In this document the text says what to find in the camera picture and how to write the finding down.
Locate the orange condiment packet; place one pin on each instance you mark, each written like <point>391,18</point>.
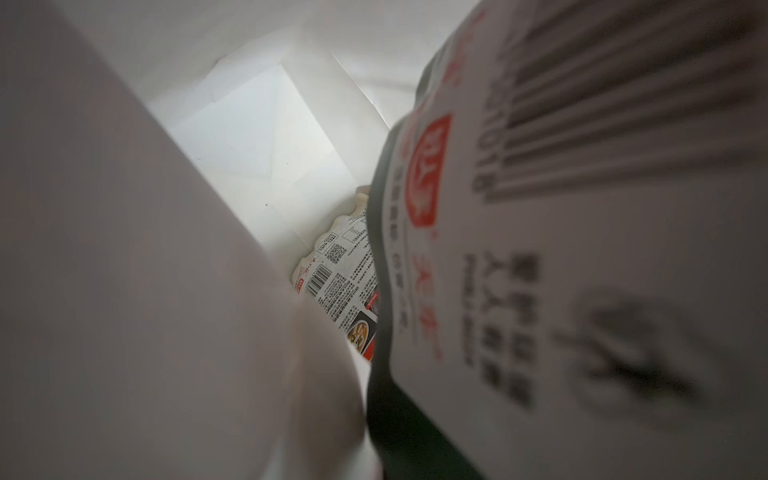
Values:
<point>340,275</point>

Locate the white blue checkered paper bag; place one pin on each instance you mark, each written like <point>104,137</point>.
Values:
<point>145,333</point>

